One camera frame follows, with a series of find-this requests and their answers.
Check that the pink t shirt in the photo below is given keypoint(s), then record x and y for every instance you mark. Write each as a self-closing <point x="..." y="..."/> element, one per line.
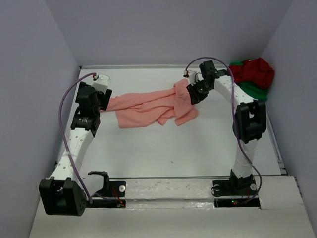
<point x="143" y="109"/>

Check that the red t shirt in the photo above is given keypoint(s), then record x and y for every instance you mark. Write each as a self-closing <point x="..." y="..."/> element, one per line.
<point x="256" y="71"/>

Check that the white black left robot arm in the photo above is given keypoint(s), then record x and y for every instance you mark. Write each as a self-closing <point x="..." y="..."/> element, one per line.
<point x="64" y="192"/>

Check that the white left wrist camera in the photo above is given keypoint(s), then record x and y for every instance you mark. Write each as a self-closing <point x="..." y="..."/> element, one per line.
<point x="100" y="82"/>

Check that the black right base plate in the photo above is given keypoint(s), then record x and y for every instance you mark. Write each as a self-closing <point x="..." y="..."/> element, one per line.
<point x="226" y="197"/>

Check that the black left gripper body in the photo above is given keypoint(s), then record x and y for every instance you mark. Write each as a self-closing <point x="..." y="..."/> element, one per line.
<point x="103" y="98"/>

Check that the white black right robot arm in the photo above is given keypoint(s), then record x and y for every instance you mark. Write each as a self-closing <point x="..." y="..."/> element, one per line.
<point x="249" y="124"/>

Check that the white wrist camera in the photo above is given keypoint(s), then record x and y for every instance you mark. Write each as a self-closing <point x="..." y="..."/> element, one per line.
<point x="191" y="75"/>
<point x="100" y="82"/>

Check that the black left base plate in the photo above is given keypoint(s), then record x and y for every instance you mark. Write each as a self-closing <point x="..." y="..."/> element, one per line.
<point x="111" y="198"/>

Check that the white foam strip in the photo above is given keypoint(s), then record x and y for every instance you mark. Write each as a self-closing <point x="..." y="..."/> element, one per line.
<point x="173" y="193"/>

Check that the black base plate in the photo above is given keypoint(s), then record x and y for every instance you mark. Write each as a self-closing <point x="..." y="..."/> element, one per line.
<point x="226" y="197"/>
<point x="111" y="198"/>

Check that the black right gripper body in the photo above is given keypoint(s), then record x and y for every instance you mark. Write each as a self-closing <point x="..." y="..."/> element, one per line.
<point x="199" y="90"/>

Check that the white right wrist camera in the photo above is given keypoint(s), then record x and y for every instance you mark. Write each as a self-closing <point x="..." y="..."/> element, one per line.
<point x="191" y="75"/>

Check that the green t shirt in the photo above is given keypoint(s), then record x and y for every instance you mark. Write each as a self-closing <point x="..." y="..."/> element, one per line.
<point x="254" y="91"/>

